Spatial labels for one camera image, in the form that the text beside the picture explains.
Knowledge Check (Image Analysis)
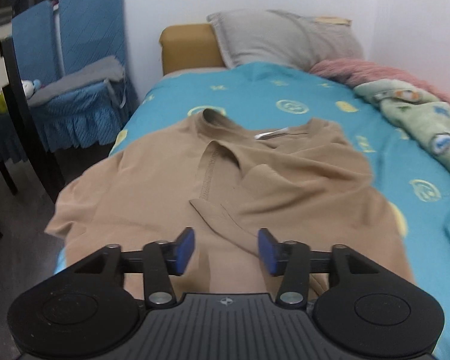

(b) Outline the tall blue covered chair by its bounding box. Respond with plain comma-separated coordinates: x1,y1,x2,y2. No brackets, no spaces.
32,0,140,151

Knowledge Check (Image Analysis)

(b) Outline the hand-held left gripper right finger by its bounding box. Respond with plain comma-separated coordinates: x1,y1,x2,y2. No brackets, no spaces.
258,227,409,308

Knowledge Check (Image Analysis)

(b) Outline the teal printed bed sheet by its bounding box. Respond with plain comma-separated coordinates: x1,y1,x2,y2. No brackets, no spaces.
54,62,450,360

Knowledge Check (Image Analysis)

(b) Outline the grey seat cushion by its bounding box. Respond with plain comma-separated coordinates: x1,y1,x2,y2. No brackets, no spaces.
27,56,127,106

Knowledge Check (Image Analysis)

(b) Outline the grey pillow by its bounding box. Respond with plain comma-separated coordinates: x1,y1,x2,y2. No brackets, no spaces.
206,9,364,71

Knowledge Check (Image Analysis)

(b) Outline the green cartoon printed blanket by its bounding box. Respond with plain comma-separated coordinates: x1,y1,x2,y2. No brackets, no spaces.
354,79,450,192

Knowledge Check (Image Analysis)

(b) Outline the small blue white toy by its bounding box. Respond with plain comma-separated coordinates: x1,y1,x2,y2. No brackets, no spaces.
20,79,43,101

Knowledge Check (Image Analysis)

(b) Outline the ochre bed headboard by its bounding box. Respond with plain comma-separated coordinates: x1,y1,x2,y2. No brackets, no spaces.
159,23,227,76

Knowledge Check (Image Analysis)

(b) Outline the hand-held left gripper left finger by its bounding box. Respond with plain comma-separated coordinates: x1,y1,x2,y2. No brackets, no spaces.
49,227,196,308

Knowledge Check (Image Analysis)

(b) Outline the tan printed t-shirt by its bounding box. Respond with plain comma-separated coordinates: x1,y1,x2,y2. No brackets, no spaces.
44,117,416,301

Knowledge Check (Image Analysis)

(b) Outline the pink fuzzy blanket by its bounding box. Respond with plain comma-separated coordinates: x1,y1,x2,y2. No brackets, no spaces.
309,59,450,116

